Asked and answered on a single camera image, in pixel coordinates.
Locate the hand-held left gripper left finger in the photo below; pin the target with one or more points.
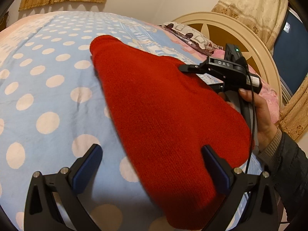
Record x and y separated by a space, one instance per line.
87 168

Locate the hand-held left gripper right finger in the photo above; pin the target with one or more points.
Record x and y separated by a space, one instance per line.
215 168

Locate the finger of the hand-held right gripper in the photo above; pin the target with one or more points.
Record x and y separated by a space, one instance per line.
217 87
192 67

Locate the red knitted sweater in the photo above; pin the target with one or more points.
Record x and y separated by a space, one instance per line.
156 113

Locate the person's right forearm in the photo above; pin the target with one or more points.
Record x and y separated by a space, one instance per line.
286 168

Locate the person's right hand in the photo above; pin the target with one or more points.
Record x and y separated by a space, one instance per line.
263 115

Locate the dark patterned pillow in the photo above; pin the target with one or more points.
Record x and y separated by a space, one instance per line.
190 35

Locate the cream round headboard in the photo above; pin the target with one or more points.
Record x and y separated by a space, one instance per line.
250 41

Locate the pink pillow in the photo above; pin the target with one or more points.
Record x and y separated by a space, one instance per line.
269 101

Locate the polka dot bed sheet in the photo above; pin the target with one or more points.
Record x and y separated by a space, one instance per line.
48 89

